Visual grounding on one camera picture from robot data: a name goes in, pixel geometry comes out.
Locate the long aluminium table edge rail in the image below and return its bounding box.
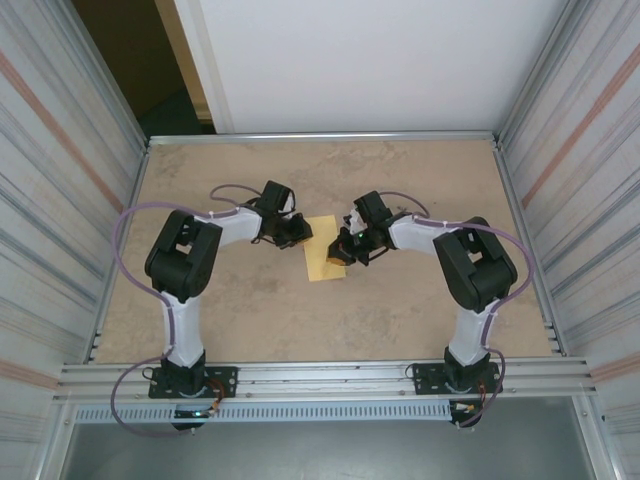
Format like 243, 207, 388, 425
147, 130, 501, 146

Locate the grey slotted cable duct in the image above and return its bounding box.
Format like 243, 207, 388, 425
74, 402, 454, 424

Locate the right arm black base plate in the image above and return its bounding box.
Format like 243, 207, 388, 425
409, 360, 501, 397

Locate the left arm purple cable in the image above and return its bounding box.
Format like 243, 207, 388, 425
109, 183, 266, 439

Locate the yellow cloth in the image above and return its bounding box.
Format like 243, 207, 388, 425
302, 213, 347, 282

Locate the white door frame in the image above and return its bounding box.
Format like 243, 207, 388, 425
172, 0, 236, 135

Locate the grey metal shelf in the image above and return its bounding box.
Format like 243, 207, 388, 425
59, 399, 601, 480

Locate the wide aluminium mounting rail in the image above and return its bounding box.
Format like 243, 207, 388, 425
58, 355, 599, 404

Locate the ribbed translucent enclosure panel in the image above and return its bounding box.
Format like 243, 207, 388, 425
499, 0, 640, 441
0, 0, 149, 441

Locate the aluminium side rail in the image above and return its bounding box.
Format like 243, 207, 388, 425
89, 142, 151, 364
492, 137, 569, 357

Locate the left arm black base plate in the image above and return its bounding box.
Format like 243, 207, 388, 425
148, 365, 239, 400

